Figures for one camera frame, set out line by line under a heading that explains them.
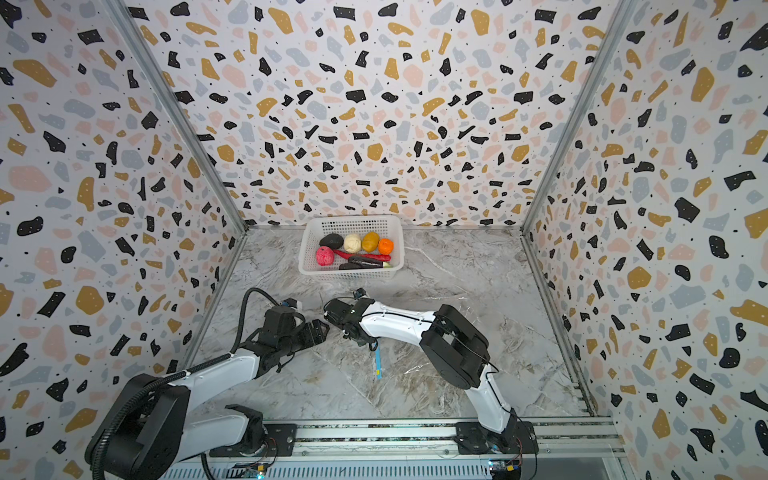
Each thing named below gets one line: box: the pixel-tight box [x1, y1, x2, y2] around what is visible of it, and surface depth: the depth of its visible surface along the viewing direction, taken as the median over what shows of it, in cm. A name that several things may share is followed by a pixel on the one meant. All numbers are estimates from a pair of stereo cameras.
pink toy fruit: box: [316, 246, 335, 266], surface depth 108 cm
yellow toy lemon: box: [361, 231, 380, 253], surface depth 112 cm
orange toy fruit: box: [378, 238, 395, 255], surface depth 113 cm
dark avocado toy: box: [319, 233, 344, 250], surface depth 115 cm
